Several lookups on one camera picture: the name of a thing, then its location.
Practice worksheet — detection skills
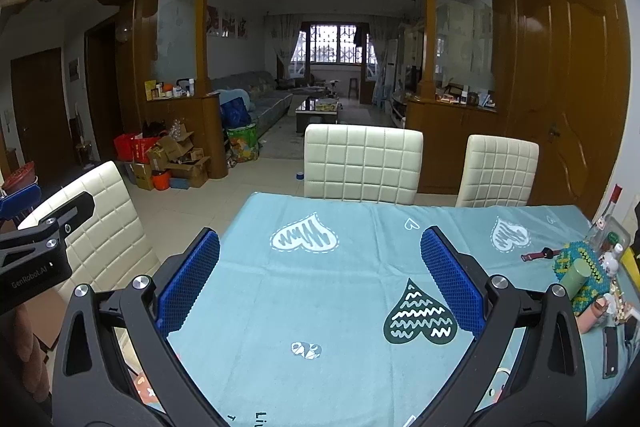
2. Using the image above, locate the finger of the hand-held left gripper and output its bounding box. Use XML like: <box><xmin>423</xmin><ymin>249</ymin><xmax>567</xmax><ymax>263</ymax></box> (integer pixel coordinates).
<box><xmin>0</xmin><ymin>184</ymin><xmax>42</xmax><ymax>220</ymax></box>
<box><xmin>17</xmin><ymin>192</ymin><xmax>96</xmax><ymax>250</ymax></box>

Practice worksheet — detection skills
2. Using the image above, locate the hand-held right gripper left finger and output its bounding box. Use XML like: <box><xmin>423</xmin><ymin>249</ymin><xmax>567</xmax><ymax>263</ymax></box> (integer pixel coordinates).
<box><xmin>50</xmin><ymin>227</ymin><xmax>236</xmax><ymax>427</ymax></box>

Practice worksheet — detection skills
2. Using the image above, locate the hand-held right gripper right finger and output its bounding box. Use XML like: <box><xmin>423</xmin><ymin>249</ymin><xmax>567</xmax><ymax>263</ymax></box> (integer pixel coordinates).
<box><xmin>415</xmin><ymin>226</ymin><xmax>588</xmax><ymax>427</ymax></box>

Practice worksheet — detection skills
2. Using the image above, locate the person's left forearm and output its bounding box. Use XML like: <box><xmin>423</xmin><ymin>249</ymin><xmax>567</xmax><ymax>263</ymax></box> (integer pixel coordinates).
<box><xmin>0</xmin><ymin>302</ymin><xmax>56</xmax><ymax>408</ymax></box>

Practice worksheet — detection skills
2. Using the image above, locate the red basket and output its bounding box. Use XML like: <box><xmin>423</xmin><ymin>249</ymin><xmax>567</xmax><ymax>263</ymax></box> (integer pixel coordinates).
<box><xmin>0</xmin><ymin>162</ymin><xmax>38</xmax><ymax>190</ymax></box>

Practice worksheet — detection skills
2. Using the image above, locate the white quilted dining chair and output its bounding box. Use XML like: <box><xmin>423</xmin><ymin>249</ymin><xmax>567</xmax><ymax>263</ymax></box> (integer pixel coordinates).
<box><xmin>303</xmin><ymin>123</ymin><xmax>425</xmax><ymax>206</ymax></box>
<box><xmin>455</xmin><ymin>134</ymin><xmax>540</xmax><ymax>208</ymax></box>
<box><xmin>17</xmin><ymin>161</ymin><xmax>161</xmax><ymax>308</ymax></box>

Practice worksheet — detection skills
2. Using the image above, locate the dark wooden door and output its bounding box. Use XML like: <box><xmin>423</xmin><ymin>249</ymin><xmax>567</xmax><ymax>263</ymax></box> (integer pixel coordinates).
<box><xmin>10</xmin><ymin>48</ymin><xmax>68</xmax><ymax>180</ymax></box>

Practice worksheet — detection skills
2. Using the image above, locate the red bag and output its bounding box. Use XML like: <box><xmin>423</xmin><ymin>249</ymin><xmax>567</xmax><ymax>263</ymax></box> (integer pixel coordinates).
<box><xmin>114</xmin><ymin>133</ymin><xmax>156</xmax><ymax>164</ymax></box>

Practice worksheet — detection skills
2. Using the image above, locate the dark red wrist watch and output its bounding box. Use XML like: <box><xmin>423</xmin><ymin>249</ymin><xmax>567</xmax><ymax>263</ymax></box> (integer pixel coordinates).
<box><xmin>520</xmin><ymin>247</ymin><xmax>563</xmax><ymax>262</ymax></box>

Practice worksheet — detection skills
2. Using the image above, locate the teal heart print tablecloth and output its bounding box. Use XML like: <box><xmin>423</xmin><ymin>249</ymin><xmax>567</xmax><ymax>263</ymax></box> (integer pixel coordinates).
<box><xmin>112</xmin><ymin>192</ymin><xmax>640</xmax><ymax>427</ymax></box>

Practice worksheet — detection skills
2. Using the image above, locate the pile of cardboard boxes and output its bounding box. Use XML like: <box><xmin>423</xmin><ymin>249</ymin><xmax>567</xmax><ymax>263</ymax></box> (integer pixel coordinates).
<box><xmin>127</xmin><ymin>129</ymin><xmax>212</xmax><ymax>192</ymax></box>

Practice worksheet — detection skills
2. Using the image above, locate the green yellow beaded box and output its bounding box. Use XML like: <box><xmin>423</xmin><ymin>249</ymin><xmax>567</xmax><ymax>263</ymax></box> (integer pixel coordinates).
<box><xmin>552</xmin><ymin>241</ymin><xmax>613</xmax><ymax>319</ymax></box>

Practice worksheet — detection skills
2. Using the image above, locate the green cylindrical flask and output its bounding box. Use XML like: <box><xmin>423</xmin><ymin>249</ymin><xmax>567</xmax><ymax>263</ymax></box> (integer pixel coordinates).
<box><xmin>562</xmin><ymin>258</ymin><xmax>596</xmax><ymax>308</ymax></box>

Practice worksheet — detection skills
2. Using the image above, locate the wooden cabinet with cluttered top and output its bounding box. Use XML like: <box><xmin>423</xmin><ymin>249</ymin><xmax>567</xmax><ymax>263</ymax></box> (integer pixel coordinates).
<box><xmin>405</xmin><ymin>99</ymin><xmax>508</xmax><ymax>195</ymax></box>

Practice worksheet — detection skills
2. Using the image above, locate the pink beige object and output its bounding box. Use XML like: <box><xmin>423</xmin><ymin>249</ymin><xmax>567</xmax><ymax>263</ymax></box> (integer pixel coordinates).
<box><xmin>575</xmin><ymin>296</ymin><xmax>611</xmax><ymax>335</ymax></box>

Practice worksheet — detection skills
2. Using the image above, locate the colourful printed bag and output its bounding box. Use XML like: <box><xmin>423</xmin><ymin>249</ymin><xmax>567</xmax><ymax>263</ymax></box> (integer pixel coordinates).
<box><xmin>227</xmin><ymin>124</ymin><xmax>261</xmax><ymax>164</ymax></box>

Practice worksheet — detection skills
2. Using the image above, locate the wooden cabinet with bottles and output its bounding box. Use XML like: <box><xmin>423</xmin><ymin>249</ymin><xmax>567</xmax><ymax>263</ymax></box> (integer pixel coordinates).
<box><xmin>145</xmin><ymin>93</ymin><xmax>228</xmax><ymax>180</ymax></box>

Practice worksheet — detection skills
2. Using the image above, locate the small white bottle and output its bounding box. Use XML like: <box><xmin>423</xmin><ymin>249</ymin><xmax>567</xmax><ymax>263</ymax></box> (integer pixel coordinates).
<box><xmin>600</xmin><ymin>243</ymin><xmax>625</xmax><ymax>278</ymax></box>

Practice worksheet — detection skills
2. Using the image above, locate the group of bottles and boxes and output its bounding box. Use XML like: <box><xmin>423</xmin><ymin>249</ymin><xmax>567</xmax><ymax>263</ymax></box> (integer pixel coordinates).
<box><xmin>144</xmin><ymin>78</ymin><xmax>197</xmax><ymax>100</ymax></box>

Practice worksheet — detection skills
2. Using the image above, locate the glass bottle with red cap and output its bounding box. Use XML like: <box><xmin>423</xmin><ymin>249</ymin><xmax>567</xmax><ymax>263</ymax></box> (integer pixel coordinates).
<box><xmin>585</xmin><ymin>184</ymin><xmax>623</xmax><ymax>248</ymax></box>

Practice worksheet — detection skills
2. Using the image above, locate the clear container with green lid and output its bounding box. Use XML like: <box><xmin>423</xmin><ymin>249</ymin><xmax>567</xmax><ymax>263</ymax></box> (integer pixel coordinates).
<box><xmin>602</xmin><ymin>222</ymin><xmax>632</xmax><ymax>253</ymax></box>

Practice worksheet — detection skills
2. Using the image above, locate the gold patterned trinket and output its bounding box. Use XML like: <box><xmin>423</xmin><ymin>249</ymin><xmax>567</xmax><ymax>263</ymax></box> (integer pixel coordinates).
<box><xmin>607</xmin><ymin>289</ymin><xmax>632</xmax><ymax>325</ymax></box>

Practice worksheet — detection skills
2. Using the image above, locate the black phone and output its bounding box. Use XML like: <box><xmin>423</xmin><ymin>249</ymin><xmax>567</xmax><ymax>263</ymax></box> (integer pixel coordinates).
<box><xmin>602</xmin><ymin>326</ymin><xmax>621</xmax><ymax>379</ymax></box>

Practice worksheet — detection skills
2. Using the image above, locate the blue bag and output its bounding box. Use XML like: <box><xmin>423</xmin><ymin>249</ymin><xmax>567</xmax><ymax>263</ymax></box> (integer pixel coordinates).
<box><xmin>220</xmin><ymin>99</ymin><xmax>252</xmax><ymax>128</ymax></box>

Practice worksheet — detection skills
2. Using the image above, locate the yellow flat packet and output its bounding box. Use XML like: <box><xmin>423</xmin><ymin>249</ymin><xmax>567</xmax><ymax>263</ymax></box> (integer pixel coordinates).
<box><xmin>620</xmin><ymin>252</ymin><xmax>640</xmax><ymax>283</ymax></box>

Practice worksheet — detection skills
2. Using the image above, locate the clutter of small boxes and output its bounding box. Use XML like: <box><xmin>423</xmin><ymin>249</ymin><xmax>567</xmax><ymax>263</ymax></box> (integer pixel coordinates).
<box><xmin>435</xmin><ymin>82</ymin><xmax>498</xmax><ymax>108</ymax></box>

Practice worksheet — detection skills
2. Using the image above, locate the grey green sofa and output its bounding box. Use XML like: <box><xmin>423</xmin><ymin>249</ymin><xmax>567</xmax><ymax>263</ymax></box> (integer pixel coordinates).
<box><xmin>210</xmin><ymin>69</ymin><xmax>296</xmax><ymax>138</ymax></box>

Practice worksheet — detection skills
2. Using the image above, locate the white standing air conditioner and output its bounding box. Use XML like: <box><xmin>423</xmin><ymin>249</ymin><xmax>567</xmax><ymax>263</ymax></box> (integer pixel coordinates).
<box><xmin>384</xmin><ymin>39</ymin><xmax>399</xmax><ymax>108</ymax></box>

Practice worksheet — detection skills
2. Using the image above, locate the dark coffee table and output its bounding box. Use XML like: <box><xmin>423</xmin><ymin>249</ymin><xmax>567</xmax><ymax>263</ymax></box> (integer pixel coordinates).
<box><xmin>295</xmin><ymin>97</ymin><xmax>343</xmax><ymax>124</ymax></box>

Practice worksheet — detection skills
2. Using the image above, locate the wooden column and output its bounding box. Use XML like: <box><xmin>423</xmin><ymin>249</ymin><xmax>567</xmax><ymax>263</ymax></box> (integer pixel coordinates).
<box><xmin>192</xmin><ymin>0</ymin><xmax>213</xmax><ymax>98</ymax></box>
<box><xmin>419</xmin><ymin>0</ymin><xmax>441</xmax><ymax>100</ymax></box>

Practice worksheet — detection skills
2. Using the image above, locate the brown wooden double door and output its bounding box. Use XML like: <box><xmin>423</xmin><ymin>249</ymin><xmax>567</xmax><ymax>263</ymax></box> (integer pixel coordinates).
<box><xmin>507</xmin><ymin>0</ymin><xmax>632</xmax><ymax>218</ymax></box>

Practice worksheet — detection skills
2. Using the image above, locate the window with grille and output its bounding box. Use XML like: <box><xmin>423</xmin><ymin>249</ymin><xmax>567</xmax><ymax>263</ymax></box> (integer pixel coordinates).
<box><xmin>302</xmin><ymin>23</ymin><xmax>368</xmax><ymax>64</ymax></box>

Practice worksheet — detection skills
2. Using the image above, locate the triptych wall picture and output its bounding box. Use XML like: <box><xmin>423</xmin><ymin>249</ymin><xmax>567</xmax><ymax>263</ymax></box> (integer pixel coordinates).
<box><xmin>206</xmin><ymin>4</ymin><xmax>249</xmax><ymax>38</ymax></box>

